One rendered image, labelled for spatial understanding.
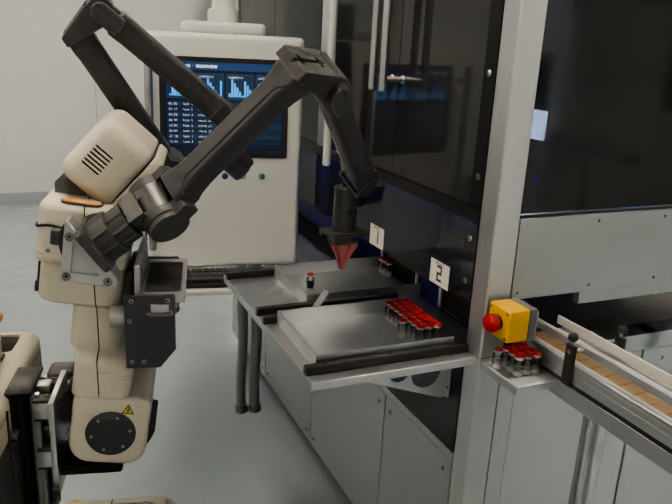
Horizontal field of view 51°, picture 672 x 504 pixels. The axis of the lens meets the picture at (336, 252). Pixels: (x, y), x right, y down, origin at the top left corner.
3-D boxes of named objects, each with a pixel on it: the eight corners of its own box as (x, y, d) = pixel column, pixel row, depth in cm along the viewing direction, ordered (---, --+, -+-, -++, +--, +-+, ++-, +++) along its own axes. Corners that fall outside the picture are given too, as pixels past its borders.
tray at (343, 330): (400, 309, 184) (401, 297, 183) (452, 350, 161) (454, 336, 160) (276, 323, 171) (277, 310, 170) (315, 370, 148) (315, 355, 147)
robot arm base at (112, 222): (83, 219, 131) (72, 236, 120) (118, 193, 131) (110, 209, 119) (114, 253, 134) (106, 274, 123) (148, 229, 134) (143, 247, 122)
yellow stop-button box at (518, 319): (513, 327, 156) (517, 297, 154) (533, 340, 150) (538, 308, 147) (484, 331, 153) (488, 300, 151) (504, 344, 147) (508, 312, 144)
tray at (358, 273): (378, 266, 218) (378, 256, 217) (420, 295, 196) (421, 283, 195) (274, 276, 205) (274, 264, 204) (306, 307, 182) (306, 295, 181)
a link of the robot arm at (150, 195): (109, 206, 125) (121, 228, 123) (155, 173, 125) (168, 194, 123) (135, 224, 134) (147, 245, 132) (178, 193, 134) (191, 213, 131)
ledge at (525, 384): (530, 360, 163) (531, 353, 162) (568, 385, 151) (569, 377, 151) (480, 368, 157) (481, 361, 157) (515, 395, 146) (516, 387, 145)
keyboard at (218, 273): (279, 271, 233) (279, 264, 232) (286, 285, 220) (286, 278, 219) (155, 274, 223) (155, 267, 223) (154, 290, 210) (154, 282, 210)
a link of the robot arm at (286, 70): (292, 21, 117) (323, 60, 113) (329, 54, 129) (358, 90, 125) (118, 197, 128) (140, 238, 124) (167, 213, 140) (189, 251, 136)
